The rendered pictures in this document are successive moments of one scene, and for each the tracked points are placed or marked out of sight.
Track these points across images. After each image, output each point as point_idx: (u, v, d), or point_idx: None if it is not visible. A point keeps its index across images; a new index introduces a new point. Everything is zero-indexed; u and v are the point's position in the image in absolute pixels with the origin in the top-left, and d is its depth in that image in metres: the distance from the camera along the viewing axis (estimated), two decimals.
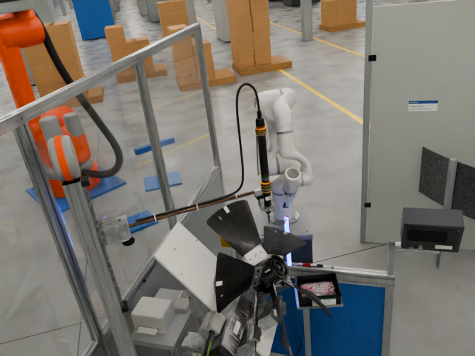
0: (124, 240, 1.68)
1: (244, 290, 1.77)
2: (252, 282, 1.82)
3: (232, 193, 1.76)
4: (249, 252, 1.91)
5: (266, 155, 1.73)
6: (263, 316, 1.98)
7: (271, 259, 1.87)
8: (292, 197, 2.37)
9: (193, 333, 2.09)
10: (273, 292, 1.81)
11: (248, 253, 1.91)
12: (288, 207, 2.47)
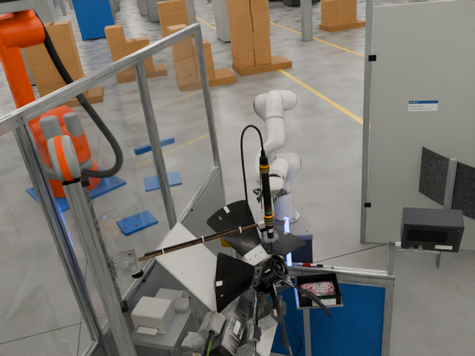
0: (133, 273, 1.75)
1: (244, 290, 1.77)
2: (252, 282, 1.82)
3: (236, 226, 1.84)
4: (249, 252, 1.91)
5: (269, 191, 1.80)
6: (263, 316, 1.98)
7: (271, 259, 1.87)
8: None
9: (193, 333, 2.09)
10: (273, 292, 1.81)
11: (248, 253, 1.91)
12: (275, 201, 1.83)
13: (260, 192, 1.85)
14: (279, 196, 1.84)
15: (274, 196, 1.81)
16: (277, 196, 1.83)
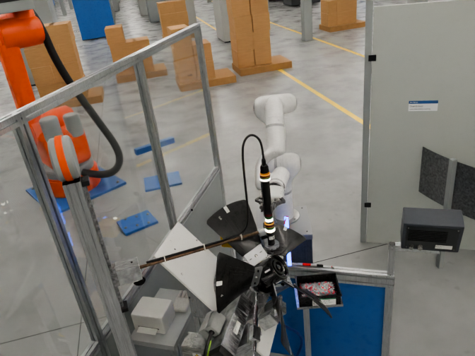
0: (136, 280, 1.77)
1: (244, 290, 1.77)
2: (252, 282, 1.82)
3: (237, 234, 1.86)
4: (249, 252, 1.91)
5: (270, 199, 1.82)
6: (263, 316, 1.98)
7: (271, 259, 1.87)
8: None
9: (193, 333, 2.09)
10: (273, 292, 1.81)
11: (248, 253, 1.91)
12: (273, 210, 1.84)
13: (263, 201, 1.86)
14: (277, 205, 1.86)
15: (272, 205, 1.83)
16: (275, 205, 1.85)
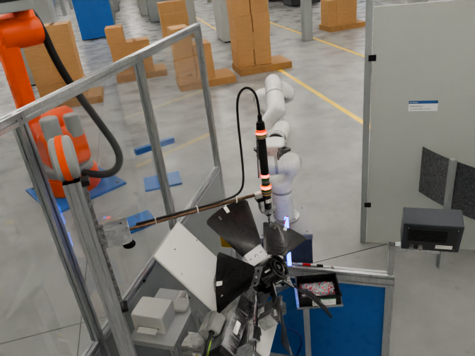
0: (125, 243, 1.68)
1: (244, 290, 1.77)
2: (252, 282, 1.82)
3: (232, 196, 1.77)
4: (249, 252, 1.91)
5: (266, 159, 1.74)
6: (263, 316, 1.98)
7: (271, 259, 1.87)
8: None
9: (193, 333, 2.09)
10: (273, 292, 1.81)
11: (248, 253, 1.91)
12: (279, 157, 1.84)
13: None
14: (283, 153, 1.86)
15: (278, 152, 1.82)
16: (281, 153, 1.84)
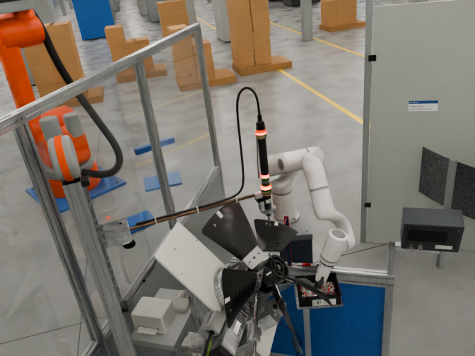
0: (125, 243, 1.68)
1: (235, 253, 1.87)
2: (248, 259, 1.89)
3: (232, 196, 1.77)
4: (266, 252, 2.00)
5: (266, 159, 1.74)
6: (263, 316, 1.98)
7: (278, 258, 1.90)
8: (319, 263, 2.02)
9: (193, 333, 2.09)
10: None
11: (266, 252, 2.00)
12: (316, 282, 2.08)
13: (322, 283, 2.05)
14: None
15: (321, 285, 2.08)
16: None
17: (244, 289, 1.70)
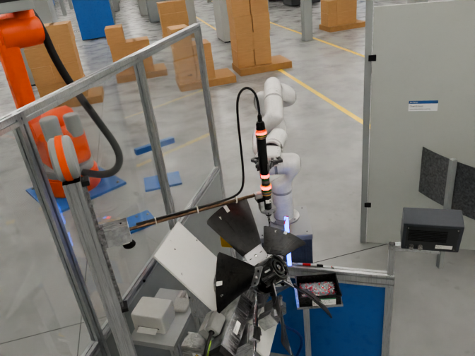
0: (125, 243, 1.68)
1: (237, 248, 1.90)
2: (249, 256, 1.91)
3: (232, 196, 1.77)
4: (270, 255, 2.01)
5: (266, 159, 1.73)
6: (263, 316, 1.98)
7: (279, 259, 1.90)
8: None
9: (193, 333, 2.09)
10: None
11: (269, 255, 2.01)
12: (269, 169, 1.76)
13: None
14: (274, 164, 1.78)
15: (268, 164, 1.74)
16: (272, 164, 1.76)
17: (238, 279, 1.72)
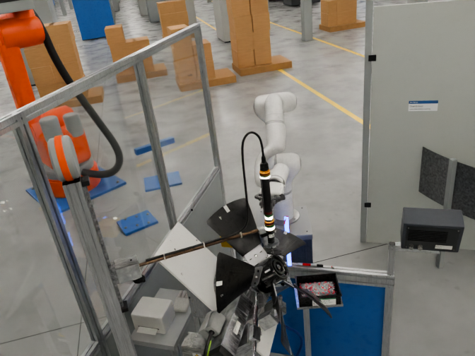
0: (135, 278, 1.76)
1: (237, 248, 1.90)
2: (249, 256, 1.91)
3: (237, 232, 1.85)
4: (270, 255, 2.01)
5: (270, 197, 1.82)
6: (263, 316, 1.98)
7: (279, 259, 1.90)
8: None
9: (193, 333, 2.09)
10: None
11: (269, 255, 2.01)
12: (273, 206, 1.84)
13: None
14: (277, 201, 1.86)
15: (272, 201, 1.82)
16: (275, 201, 1.84)
17: (238, 279, 1.72)
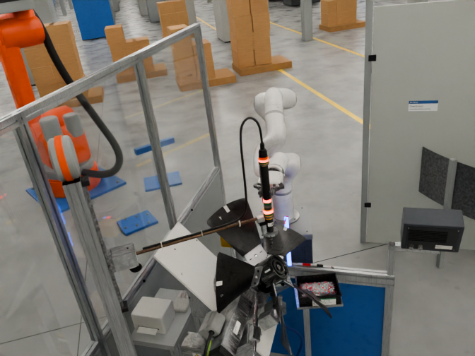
0: (132, 267, 1.74)
1: (237, 248, 1.90)
2: (249, 256, 1.91)
3: (235, 220, 1.82)
4: (270, 255, 2.01)
5: (268, 184, 1.79)
6: (263, 316, 1.98)
7: (279, 259, 1.90)
8: None
9: (193, 333, 2.09)
10: None
11: (269, 255, 2.01)
12: (271, 196, 1.81)
13: None
14: (276, 191, 1.83)
15: (271, 191, 1.80)
16: (273, 191, 1.82)
17: (238, 279, 1.72)
